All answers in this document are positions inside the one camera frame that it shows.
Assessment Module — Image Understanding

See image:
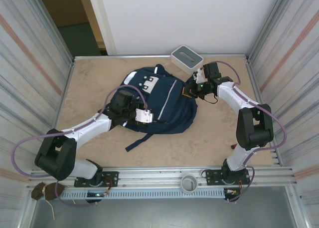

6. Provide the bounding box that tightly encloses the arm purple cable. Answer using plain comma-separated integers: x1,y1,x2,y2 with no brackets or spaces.
11,85,150,208
210,60,287,203

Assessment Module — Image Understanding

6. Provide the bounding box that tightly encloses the grey plastic ring cup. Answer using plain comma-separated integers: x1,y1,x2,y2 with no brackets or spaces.
180,174,199,194

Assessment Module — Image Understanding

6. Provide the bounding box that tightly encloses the wide aluminium mounting rail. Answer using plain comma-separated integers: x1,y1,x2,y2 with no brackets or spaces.
27,165,299,189

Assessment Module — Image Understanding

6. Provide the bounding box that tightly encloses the thin aluminium table edge rail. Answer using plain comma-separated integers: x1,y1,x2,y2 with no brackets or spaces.
73,53,250,62

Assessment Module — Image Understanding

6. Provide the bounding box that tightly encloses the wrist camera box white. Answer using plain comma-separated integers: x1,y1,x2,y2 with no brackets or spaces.
193,68,205,83
134,107,155,124

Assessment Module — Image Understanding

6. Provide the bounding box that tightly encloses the grey slotted cable duct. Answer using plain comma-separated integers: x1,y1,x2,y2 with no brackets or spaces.
61,188,226,200

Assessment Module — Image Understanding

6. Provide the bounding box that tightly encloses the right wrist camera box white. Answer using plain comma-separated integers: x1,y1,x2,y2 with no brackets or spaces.
193,68,205,83

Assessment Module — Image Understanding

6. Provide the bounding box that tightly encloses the white tissue box grey top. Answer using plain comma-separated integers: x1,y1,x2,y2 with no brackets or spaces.
170,45,204,75

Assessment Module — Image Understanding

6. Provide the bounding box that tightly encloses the navy blue student backpack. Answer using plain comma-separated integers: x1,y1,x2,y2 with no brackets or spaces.
109,64,199,153

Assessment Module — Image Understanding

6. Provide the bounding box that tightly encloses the brown wooden door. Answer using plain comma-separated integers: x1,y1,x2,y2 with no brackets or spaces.
36,0,89,28

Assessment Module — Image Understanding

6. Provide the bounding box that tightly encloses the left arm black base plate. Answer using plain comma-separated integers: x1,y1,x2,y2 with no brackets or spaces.
74,171,119,189

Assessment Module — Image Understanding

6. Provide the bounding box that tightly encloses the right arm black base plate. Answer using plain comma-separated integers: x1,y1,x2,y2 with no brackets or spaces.
204,169,250,186

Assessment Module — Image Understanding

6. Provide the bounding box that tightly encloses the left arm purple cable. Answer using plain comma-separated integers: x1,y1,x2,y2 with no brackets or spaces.
11,85,150,208

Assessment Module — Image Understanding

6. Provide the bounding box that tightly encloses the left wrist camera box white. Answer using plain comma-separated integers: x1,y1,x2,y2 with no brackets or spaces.
134,107,155,124

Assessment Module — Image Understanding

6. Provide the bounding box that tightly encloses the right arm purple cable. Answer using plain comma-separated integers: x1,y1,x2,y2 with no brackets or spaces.
210,60,287,203

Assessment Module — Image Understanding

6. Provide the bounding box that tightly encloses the brown cloth bundle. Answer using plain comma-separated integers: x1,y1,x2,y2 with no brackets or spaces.
31,182,66,202

